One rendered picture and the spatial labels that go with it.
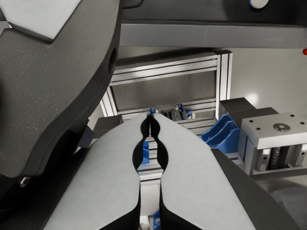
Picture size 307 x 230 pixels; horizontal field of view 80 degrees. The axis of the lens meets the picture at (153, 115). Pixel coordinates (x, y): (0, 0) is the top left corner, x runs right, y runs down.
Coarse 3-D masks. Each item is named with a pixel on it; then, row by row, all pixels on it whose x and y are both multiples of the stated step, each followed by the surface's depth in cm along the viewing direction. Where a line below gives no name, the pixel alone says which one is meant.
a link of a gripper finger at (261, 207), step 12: (216, 156) 8; (228, 168) 8; (240, 168) 8; (228, 180) 7; (240, 180) 7; (252, 180) 7; (240, 192) 7; (252, 192) 7; (264, 192) 7; (252, 204) 6; (264, 204) 6; (276, 204) 6; (252, 216) 6; (264, 216) 6; (276, 216) 6; (288, 216) 6; (264, 228) 5; (276, 228) 5; (288, 228) 5; (300, 228) 6
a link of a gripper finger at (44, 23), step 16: (0, 0) 5; (16, 0) 5; (32, 0) 5; (48, 0) 5; (64, 0) 5; (80, 0) 5; (16, 16) 5; (32, 16) 5; (48, 16) 5; (64, 16) 5; (32, 32) 5; (48, 32) 5
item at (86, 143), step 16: (0, 96) 4; (80, 128) 9; (64, 144) 9; (80, 144) 10; (48, 160) 8; (64, 160) 9; (0, 176) 5; (0, 192) 5; (16, 192) 7; (0, 208) 5; (0, 224) 5
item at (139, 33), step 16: (0, 32) 34; (128, 32) 34; (144, 32) 34; (160, 32) 34; (176, 32) 34; (192, 32) 34; (208, 32) 35; (224, 32) 35; (240, 32) 35; (256, 32) 35; (272, 32) 35; (288, 32) 35; (304, 32) 35; (288, 48) 37; (304, 48) 37
